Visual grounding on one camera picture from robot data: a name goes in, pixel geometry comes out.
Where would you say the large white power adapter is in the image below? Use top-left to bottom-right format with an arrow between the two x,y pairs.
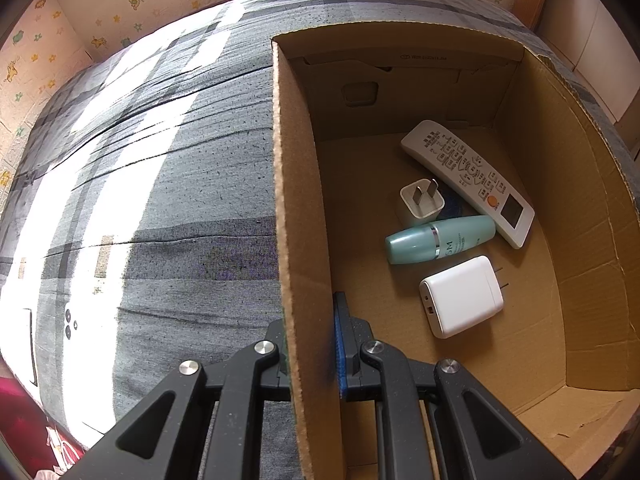
419,256 -> 504,339

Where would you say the small white plug charger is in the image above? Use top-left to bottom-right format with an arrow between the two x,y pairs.
397,179 -> 445,228

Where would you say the brown cardboard box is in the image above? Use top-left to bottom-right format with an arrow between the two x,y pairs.
273,23 -> 639,479

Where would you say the white remote control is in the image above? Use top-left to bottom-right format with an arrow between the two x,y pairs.
400,120 -> 535,249

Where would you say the teal cosmetic bottle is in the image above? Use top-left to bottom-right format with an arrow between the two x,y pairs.
385,216 -> 496,266

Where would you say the grey plaid bed sheet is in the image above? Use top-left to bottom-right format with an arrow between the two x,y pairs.
1,0 -> 639,479

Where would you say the beige cabinet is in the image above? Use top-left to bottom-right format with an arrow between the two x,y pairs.
537,0 -> 639,148

